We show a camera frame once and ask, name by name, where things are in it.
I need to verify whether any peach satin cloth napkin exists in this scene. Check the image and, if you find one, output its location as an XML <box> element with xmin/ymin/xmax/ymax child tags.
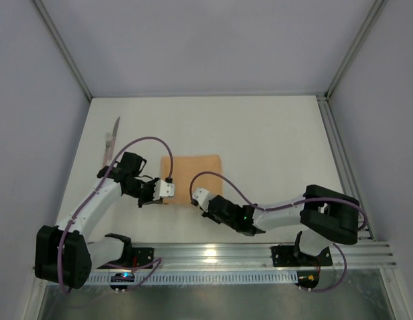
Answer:
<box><xmin>163</xmin><ymin>155</ymin><xmax>223</xmax><ymax>205</ymax></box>

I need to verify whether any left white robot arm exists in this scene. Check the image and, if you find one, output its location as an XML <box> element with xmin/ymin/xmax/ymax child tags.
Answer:
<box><xmin>34</xmin><ymin>152</ymin><xmax>174</xmax><ymax>289</ymax></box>

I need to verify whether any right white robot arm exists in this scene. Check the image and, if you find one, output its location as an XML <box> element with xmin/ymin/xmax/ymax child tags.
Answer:
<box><xmin>192</xmin><ymin>185</ymin><xmax>364</xmax><ymax>266</ymax></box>

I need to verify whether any left controller board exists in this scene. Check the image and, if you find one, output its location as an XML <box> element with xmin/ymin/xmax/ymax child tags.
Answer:
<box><xmin>109</xmin><ymin>271</ymin><xmax>135</xmax><ymax>293</ymax></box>

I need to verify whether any controller board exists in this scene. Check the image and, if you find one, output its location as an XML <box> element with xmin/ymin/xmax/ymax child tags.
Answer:
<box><xmin>295</xmin><ymin>269</ymin><xmax>320</xmax><ymax>291</ymax></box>
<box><xmin>109</xmin><ymin>271</ymin><xmax>135</xmax><ymax>293</ymax></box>

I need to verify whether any right controller board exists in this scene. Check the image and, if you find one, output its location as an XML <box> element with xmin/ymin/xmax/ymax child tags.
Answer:
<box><xmin>295</xmin><ymin>269</ymin><xmax>320</xmax><ymax>291</ymax></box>

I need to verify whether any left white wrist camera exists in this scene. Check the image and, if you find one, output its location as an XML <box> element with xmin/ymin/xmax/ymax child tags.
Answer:
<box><xmin>153</xmin><ymin>179</ymin><xmax>175</xmax><ymax>200</ymax></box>

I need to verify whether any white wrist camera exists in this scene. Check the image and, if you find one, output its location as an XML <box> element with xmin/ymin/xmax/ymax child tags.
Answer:
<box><xmin>153</xmin><ymin>179</ymin><xmax>175</xmax><ymax>200</ymax></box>
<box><xmin>191</xmin><ymin>187</ymin><xmax>216</xmax><ymax>212</ymax></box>

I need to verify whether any pink handled table knife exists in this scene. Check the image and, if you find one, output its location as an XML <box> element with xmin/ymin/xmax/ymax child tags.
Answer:
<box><xmin>102</xmin><ymin>117</ymin><xmax>121</xmax><ymax>167</ymax></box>

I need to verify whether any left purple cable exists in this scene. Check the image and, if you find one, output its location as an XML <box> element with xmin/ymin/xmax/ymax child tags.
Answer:
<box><xmin>58</xmin><ymin>136</ymin><xmax>176</xmax><ymax>307</ymax></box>

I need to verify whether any purple cable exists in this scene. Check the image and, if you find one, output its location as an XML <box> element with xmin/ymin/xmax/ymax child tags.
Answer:
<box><xmin>58</xmin><ymin>136</ymin><xmax>176</xmax><ymax>307</ymax></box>
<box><xmin>189</xmin><ymin>171</ymin><xmax>369</xmax><ymax>294</ymax></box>

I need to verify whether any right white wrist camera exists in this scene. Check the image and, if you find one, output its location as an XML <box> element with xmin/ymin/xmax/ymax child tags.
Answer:
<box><xmin>191</xmin><ymin>187</ymin><xmax>216</xmax><ymax>212</ymax></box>

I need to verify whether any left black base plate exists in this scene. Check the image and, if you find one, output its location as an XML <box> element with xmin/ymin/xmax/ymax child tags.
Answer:
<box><xmin>123</xmin><ymin>247</ymin><xmax>155</xmax><ymax>270</ymax></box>

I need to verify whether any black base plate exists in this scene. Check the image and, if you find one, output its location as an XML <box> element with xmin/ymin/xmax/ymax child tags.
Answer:
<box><xmin>270</xmin><ymin>244</ymin><xmax>333</xmax><ymax>267</ymax></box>
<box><xmin>123</xmin><ymin>247</ymin><xmax>155</xmax><ymax>270</ymax></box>

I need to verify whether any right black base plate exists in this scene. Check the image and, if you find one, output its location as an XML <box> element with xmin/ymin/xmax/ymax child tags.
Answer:
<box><xmin>270</xmin><ymin>244</ymin><xmax>333</xmax><ymax>267</ymax></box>

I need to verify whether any slotted cable duct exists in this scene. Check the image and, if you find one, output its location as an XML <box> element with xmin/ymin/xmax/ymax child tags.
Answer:
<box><xmin>85</xmin><ymin>270</ymin><xmax>296</xmax><ymax>285</ymax></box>

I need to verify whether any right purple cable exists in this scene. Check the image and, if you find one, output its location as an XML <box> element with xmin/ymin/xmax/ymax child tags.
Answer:
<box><xmin>189</xmin><ymin>171</ymin><xmax>369</xmax><ymax>294</ymax></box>

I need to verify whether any right side aluminium rail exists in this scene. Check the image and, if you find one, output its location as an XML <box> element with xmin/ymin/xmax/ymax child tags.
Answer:
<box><xmin>315</xmin><ymin>94</ymin><xmax>374</xmax><ymax>241</ymax></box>

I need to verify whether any aluminium rail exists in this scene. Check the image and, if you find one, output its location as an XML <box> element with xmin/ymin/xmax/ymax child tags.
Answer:
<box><xmin>315</xmin><ymin>94</ymin><xmax>374</xmax><ymax>241</ymax></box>
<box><xmin>99</xmin><ymin>241</ymin><xmax>396</xmax><ymax>271</ymax></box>

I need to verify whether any front aluminium rail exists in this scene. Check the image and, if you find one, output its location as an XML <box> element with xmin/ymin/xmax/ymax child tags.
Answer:
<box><xmin>99</xmin><ymin>241</ymin><xmax>396</xmax><ymax>271</ymax></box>

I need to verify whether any left aluminium frame post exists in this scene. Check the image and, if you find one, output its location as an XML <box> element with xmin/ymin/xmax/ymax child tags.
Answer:
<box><xmin>31</xmin><ymin>0</ymin><xmax>93</xmax><ymax>102</ymax></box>

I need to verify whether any aluminium frame post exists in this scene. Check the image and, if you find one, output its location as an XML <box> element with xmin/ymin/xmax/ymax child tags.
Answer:
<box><xmin>324</xmin><ymin>0</ymin><xmax>388</xmax><ymax>99</ymax></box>
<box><xmin>31</xmin><ymin>0</ymin><xmax>93</xmax><ymax>102</ymax></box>

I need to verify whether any right aluminium frame post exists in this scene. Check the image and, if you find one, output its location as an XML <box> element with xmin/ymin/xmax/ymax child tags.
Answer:
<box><xmin>324</xmin><ymin>0</ymin><xmax>388</xmax><ymax>99</ymax></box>

